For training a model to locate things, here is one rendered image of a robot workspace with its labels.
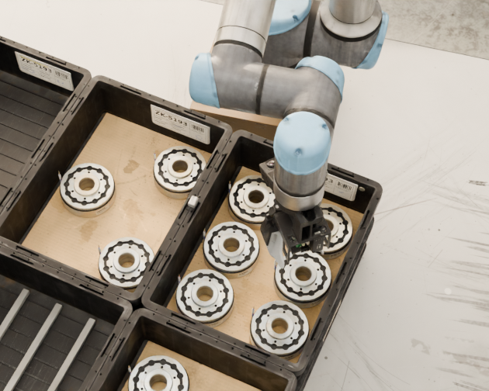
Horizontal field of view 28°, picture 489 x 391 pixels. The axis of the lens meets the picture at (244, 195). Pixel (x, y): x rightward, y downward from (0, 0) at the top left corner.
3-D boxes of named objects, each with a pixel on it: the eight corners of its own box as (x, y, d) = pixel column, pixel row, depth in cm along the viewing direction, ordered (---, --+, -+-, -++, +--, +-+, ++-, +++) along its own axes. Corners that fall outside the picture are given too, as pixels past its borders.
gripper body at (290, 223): (286, 265, 151) (287, 226, 141) (265, 220, 156) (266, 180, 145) (331, 250, 153) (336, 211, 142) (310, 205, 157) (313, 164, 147)
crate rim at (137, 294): (96, 79, 190) (95, 71, 188) (235, 133, 185) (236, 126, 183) (-13, 243, 172) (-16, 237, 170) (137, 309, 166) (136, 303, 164)
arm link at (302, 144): (338, 109, 133) (326, 160, 129) (332, 154, 142) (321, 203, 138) (281, 99, 134) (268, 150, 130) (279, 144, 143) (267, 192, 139)
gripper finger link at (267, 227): (258, 247, 157) (270, 217, 150) (254, 240, 158) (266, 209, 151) (285, 242, 159) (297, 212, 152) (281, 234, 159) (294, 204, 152)
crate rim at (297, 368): (236, 133, 185) (236, 126, 183) (383, 191, 179) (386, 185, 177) (138, 309, 166) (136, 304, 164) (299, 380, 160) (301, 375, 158)
